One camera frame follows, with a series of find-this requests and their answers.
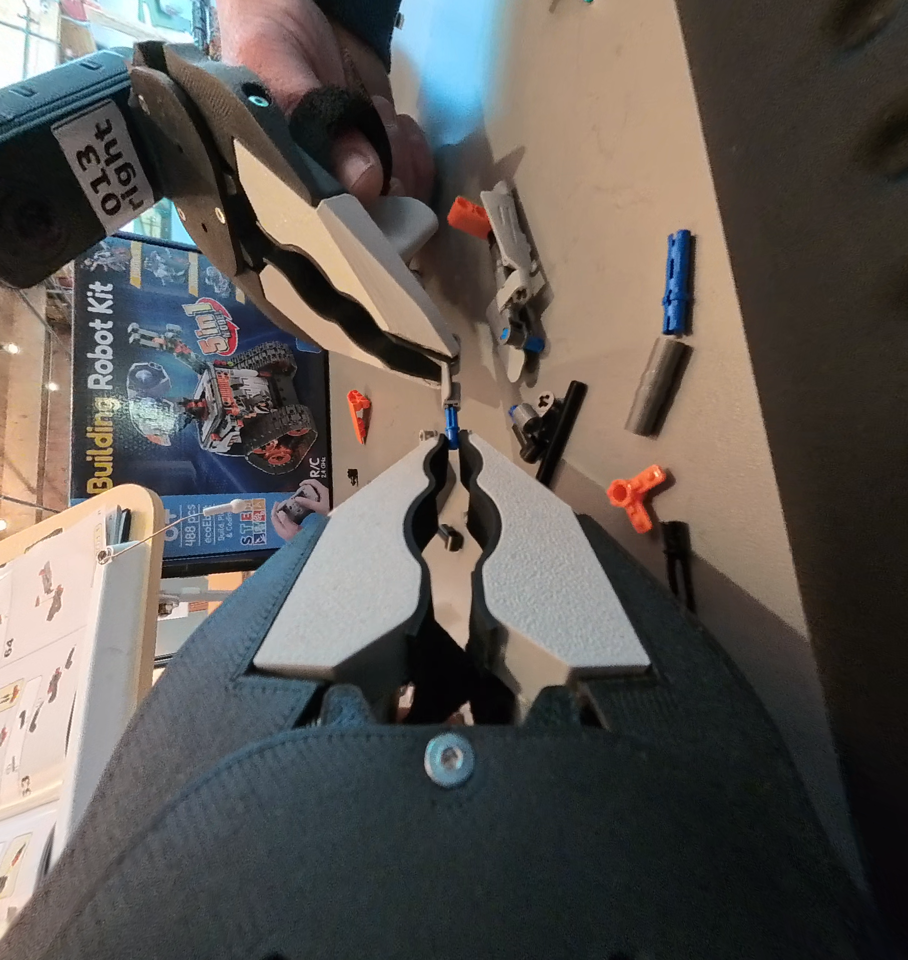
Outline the black dimpled foam pad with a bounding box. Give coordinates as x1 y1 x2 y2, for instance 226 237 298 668
675 0 908 960

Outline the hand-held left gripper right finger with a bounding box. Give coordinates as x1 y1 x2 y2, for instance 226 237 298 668
457 435 653 725

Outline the person's right forearm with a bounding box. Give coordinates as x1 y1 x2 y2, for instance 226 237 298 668
322 0 396 75

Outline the grey actuator with orange cap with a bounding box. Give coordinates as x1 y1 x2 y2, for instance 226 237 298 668
448 182 552 316

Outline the toy instruction booklet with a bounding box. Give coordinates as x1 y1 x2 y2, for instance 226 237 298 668
0 517 106 924

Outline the person's right hand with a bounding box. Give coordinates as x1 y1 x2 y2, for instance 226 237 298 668
220 0 436 207

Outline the long black axle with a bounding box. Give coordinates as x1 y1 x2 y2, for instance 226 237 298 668
532 380 587 487

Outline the white book stand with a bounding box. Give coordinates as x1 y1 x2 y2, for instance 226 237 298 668
0 483 256 901

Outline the blue pin with grey sleeve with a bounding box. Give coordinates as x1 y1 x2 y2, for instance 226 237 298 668
623 228 697 438

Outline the blue toy kit box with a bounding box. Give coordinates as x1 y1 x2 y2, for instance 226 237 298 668
70 232 333 579

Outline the small orange connector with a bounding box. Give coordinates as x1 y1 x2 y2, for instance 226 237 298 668
606 465 668 535

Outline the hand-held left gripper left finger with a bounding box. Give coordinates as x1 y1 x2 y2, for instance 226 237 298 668
253 438 470 725

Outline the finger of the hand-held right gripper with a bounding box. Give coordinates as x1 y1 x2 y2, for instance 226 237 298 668
232 138 461 361
257 262 455 387

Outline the long black pin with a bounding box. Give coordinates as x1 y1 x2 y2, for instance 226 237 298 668
662 519 696 612

